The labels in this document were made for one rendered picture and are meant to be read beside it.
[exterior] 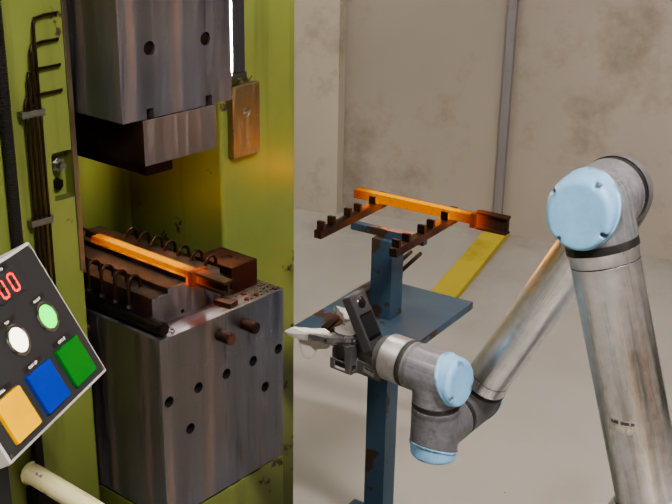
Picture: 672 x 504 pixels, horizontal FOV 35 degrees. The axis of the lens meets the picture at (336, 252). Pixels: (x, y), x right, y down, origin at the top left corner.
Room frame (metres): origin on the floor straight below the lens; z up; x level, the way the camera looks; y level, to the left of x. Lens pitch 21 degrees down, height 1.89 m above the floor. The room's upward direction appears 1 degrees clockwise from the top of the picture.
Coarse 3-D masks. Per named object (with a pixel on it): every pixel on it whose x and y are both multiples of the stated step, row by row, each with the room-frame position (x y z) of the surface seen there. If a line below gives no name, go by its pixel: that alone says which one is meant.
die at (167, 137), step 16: (176, 112) 2.15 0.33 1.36; (192, 112) 2.18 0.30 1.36; (208, 112) 2.21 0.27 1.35; (80, 128) 2.20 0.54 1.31; (96, 128) 2.17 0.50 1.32; (112, 128) 2.14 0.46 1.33; (128, 128) 2.11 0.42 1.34; (144, 128) 2.08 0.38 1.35; (160, 128) 2.11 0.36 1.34; (176, 128) 2.14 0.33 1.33; (192, 128) 2.18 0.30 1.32; (208, 128) 2.21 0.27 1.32; (80, 144) 2.21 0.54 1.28; (96, 144) 2.17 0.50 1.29; (112, 144) 2.14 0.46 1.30; (128, 144) 2.11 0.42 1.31; (144, 144) 2.08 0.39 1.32; (160, 144) 2.11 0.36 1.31; (176, 144) 2.14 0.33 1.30; (192, 144) 2.18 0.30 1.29; (208, 144) 2.21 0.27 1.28; (128, 160) 2.11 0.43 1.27; (144, 160) 2.08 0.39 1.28; (160, 160) 2.11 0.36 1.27
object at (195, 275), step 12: (96, 240) 2.37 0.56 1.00; (108, 240) 2.35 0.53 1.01; (120, 240) 2.35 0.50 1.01; (132, 252) 2.28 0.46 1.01; (144, 252) 2.28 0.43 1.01; (168, 264) 2.21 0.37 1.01; (180, 264) 2.21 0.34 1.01; (192, 276) 2.15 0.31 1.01; (204, 276) 2.13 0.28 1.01; (216, 276) 2.13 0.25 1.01; (204, 288) 2.13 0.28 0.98; (216, 288) 2.12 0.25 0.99; (228, 288) 2.10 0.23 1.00
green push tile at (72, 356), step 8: (72, 336) 1.77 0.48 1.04; (64, 344) 1.73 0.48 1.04; (72, 344) 1.74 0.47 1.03; (80, 344) 1.76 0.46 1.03; (56, 352) 1.70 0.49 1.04; (64, 352) 1.71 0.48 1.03; (72, 352) 1.73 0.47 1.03; (80, 352) 1.75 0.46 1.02; (64, 360) 1.70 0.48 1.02; (72, 360) 1.72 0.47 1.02; (80, 360) 1.74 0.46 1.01; (88, 360) 1.75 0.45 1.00; (64, 368) 1.70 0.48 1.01; (72, 368) 1.71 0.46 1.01; (80, 368) 1.72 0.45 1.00; (88, 368) 1.74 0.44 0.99; (96, 368) 1.76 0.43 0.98; (72, 376) 1.69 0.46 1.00; (80, 376) 1.71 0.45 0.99; (88, 376) 1.73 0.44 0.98; (80, 384) 1.70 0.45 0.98
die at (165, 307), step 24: (96, 264) 2.26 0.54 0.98; (120, 264) 2.25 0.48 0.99; (144, 264) 2.24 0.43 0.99; (192, 264) 2.25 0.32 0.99; (96, 288) 2.19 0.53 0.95; (120, 288) 2.14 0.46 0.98; (144, 288) 2.14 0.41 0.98; (168, 288) 2.11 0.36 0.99; (192, 288) 2.17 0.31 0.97; (144, 312) 2.09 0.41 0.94; (168, 312) 2.11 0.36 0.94
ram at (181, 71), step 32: (96, 0) 2.07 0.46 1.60; (128, 0) 2.06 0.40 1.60; (160, 0) 2.12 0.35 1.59; (192, 0) 2.19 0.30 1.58; (224, 0) 2.26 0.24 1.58; (96, 32) 2.08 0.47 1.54; (128, 32) 2.06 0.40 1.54; (160, 32) 2.12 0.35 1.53; (192, 32) 2.18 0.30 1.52; (224, 32) 2.25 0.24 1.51; (96, 64) 2.08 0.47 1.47; (128, 64) 2.05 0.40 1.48; (160, 64) 2.12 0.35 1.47; (192, 64) 2.18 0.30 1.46; (224, 64) 2.25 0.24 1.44; (96, 96) 2.09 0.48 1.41; (128, 96) 2.05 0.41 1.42; (160, 96) 2.11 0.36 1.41; (192, 96) 2.18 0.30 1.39; (224, 96) 2.25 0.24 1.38
